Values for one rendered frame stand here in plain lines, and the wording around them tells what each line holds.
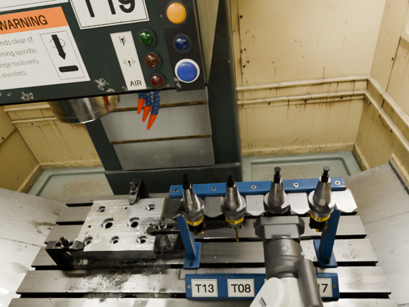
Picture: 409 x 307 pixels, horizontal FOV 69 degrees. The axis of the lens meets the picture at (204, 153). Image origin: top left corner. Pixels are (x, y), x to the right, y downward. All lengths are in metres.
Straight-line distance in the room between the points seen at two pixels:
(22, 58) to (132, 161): 0.99
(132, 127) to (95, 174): 0.84
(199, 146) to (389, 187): 0.82
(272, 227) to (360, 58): 1.12
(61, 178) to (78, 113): 1.53
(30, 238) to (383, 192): 1.62
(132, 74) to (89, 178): 1.67
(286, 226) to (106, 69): 0.53
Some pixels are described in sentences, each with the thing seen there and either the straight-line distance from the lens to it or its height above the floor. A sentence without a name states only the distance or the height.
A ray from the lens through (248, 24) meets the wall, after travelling 1.50.
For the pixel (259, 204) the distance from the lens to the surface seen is 0.79.
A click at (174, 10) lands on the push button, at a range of 0.42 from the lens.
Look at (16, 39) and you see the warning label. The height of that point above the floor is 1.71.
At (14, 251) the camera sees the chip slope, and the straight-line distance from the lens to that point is 1.70.
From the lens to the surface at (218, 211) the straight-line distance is 0.78.
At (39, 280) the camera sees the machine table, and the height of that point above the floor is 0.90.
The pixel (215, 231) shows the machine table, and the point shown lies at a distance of 1.15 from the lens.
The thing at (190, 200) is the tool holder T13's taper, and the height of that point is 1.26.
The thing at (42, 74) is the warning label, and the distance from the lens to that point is 0.54.
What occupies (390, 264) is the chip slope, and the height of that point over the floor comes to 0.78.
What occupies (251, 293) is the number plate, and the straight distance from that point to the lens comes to 0.99.
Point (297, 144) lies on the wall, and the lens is 1.86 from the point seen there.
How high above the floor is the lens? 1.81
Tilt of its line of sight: 38 degrees down
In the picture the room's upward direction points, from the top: 10 degrees counter-clockwise
